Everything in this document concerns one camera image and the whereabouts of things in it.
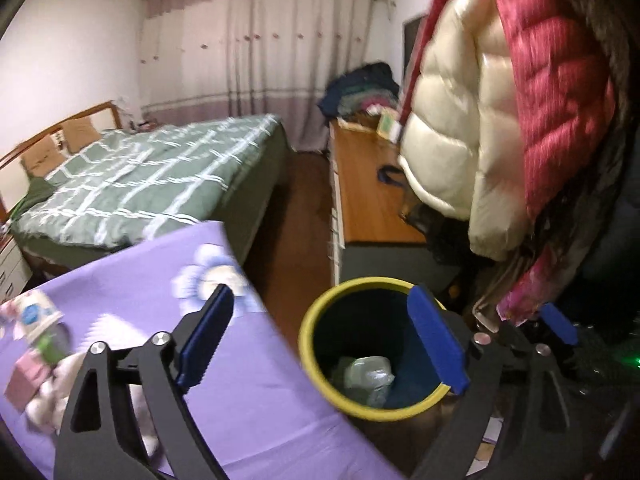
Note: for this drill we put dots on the dark green pillow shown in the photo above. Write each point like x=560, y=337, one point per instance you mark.
x=35, y=195

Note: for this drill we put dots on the pink patterned scarf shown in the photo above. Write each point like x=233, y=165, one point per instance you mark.
x=525, y=290

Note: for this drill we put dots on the green plaid duvet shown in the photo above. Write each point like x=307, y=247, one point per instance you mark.
x=150, y=175

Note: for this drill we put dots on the yellow-rimmed dark trash bin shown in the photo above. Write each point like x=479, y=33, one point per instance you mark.
x=320, y=310

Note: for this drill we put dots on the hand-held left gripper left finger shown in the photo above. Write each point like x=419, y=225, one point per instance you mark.
x=197, y=360

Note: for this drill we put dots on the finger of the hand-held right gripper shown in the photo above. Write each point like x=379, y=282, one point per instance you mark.
x=559, y=323

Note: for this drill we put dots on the red puffer jacket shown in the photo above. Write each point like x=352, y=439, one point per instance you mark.
x=550, y=85

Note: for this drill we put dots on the green-label plastic bottle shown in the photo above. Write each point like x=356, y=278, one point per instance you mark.
x=52, y=347

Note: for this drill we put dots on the beige cloth bag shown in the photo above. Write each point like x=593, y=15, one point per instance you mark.
x=485, y=310

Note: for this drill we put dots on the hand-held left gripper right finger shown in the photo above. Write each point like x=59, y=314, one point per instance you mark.
x=437, y=340

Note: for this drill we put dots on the pile of clothes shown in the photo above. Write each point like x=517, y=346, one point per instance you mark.
x=357, y=87

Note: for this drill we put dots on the wooden bed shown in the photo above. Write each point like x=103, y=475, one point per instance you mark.
x=270, y=170

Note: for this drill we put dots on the crushed clear plastic bottle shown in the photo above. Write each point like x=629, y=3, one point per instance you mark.
x=367, y=377

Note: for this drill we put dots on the purple floral tablecloth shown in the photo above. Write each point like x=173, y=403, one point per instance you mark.
x=260, y=410

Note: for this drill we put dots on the white puffer jacket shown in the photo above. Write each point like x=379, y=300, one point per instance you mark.
x=450, y=110

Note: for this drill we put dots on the dark flat screen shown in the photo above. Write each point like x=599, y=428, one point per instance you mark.
x=414, y=45

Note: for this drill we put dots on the brown pillow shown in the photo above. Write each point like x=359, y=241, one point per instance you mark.
x=42, y=157
x=80, y=135

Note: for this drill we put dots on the pink and white curtain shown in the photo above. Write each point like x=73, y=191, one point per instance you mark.
x=250, y=35

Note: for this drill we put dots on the white nightstand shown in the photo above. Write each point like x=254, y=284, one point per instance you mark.
x=10, y=270

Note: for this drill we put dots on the white and blue paper cup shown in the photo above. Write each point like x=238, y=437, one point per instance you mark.
x=35, y=315

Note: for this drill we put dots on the wooden cabinet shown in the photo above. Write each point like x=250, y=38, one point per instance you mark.
x=365, y=200

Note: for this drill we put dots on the small pink box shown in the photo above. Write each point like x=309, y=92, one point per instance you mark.
x=27, y=382

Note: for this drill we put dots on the white foam net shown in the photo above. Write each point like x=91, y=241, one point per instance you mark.
x=47, y=402

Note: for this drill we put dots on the black bag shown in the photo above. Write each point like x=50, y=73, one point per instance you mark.
x=440, y=235

